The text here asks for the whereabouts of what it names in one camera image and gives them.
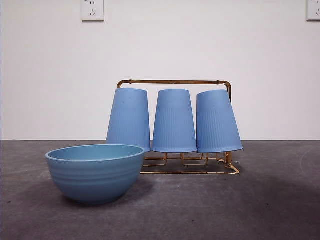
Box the blue ribbed plastic cup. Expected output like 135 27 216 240
106 87 152 153
196 89 244 154
151 89 198 153

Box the light blue ribbed bowl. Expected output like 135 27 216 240
44 144 146 206

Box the gold wire cup rack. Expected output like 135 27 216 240
116 79 241 175

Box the white wall socket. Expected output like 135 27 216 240
81 0 105 22
306 0 320 22

